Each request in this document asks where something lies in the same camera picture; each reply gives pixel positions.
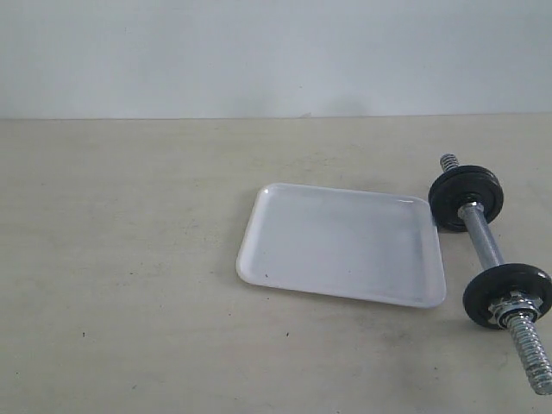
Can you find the chrome star collar nut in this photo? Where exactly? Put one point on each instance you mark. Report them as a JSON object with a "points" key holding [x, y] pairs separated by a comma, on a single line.
{"points": [[515, 304]]}

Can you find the chrome threaded dumbbell bar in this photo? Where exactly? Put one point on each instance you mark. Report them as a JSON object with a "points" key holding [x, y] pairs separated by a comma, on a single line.
{"points": [[530, 349]]}

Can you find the white rectangular plastic tray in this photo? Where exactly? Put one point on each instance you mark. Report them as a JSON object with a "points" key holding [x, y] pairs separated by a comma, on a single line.
{"points": [[364, 245]]}

